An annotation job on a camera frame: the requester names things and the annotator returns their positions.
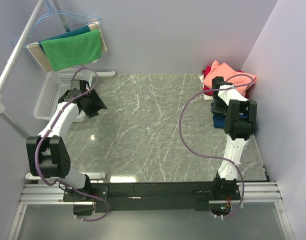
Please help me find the blue t shirt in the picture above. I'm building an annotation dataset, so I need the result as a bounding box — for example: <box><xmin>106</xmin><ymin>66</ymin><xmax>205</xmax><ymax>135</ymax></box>
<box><xmin>211</xmin><ymin>102</ymin><xmax>257</xmax><ymax>134</ymax></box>

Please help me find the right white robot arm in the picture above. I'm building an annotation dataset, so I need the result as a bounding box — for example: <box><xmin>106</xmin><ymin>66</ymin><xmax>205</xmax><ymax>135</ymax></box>
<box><xmin>211</xmin><ymin>76</ymin><xmax>258</xmax><ymax>200</ymax></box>

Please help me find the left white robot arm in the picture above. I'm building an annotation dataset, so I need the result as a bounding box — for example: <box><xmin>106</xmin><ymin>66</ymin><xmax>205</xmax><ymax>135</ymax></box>
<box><xmin>26</xmin><ymin>79</ymin><xmax>107</xmax><ymax>201</ymax></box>

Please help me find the white folded t shirt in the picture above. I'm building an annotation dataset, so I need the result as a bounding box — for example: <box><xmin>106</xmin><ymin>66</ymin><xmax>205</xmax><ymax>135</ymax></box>
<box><xmin>199</xmin><ymin>75</ymin><xmax>213</xmax><ymax>101</ymax></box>

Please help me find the white rack foot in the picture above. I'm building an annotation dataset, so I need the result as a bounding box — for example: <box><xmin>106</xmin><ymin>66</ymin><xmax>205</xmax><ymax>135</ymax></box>
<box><xmin>79</xmin><ymin>67</ymin><xmax>116</xmax><ymax>78</ymax></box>

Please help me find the salmon folded t shirt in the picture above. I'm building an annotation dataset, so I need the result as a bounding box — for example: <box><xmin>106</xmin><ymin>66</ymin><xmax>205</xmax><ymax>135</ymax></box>
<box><xmin>202</xmin><ymin>61</ymin><xmax>257</xmax><ymax>99</ymax></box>

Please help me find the white plastic laundry basket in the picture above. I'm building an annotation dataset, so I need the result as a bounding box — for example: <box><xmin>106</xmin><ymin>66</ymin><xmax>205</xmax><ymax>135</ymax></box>
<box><xmin>33</xmin><ymin>69</ymin><xmax>93</xmax><ymax>123</ymax></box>

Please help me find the green towel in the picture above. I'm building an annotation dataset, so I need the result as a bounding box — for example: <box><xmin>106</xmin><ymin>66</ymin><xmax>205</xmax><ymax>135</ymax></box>
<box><xmin>41</xmin><ymin>30</ymin><xmax>102</xmax><ymax>72</ymax></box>

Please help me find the teal towel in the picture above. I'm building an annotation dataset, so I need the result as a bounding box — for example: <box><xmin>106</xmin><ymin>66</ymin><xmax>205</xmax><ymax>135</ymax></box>
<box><xmin>38</xmin><ymin>25</ymin><xmax>91</xmax><ymax>56</ymax></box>

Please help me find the white clothes rack pole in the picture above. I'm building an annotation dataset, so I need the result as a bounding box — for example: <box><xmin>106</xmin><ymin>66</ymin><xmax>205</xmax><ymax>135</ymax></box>
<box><xmin>0</xmin><ymin>0</ymin><xmax>45</xmax><ymax>140</ymax></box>

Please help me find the black base beam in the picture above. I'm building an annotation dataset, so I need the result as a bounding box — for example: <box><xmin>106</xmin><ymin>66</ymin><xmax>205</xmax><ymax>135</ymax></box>
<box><xmin>63</xmin><ymin>179</ymin><xmax>241</xmax><ymax>213</ymax></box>

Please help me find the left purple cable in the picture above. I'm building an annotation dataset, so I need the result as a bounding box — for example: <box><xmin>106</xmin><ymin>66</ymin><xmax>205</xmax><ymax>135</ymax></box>
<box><xmin>34</xmin><ymin>67</ymin><xmax>110</xmax><ymax>223</ymax></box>

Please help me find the aluminium rail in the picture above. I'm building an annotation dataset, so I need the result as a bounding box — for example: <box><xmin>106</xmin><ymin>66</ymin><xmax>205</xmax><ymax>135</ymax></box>
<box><xmin>18</xmin><ymin>182</ymin><xmax>283</xmax><ymax>205</ymax></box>

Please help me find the blue wire hanger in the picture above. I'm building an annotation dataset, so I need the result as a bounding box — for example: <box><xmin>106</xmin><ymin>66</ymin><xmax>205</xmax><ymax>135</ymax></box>
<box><xmin>10</xmin><ymin>0</ymin><xmax>102</xmax><ymax>47</ymax></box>

